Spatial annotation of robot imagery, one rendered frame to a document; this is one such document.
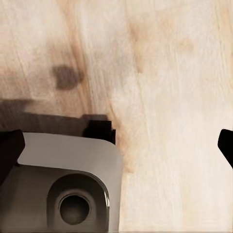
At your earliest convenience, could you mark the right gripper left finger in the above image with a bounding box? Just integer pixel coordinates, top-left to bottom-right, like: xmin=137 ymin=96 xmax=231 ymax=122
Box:
xmin=0 ymin=129 xmax=25 ymax=187

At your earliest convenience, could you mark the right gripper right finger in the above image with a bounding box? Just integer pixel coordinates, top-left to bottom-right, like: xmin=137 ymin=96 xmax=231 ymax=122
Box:
xmin=217 ymin=129 xmax=233 ymax=168

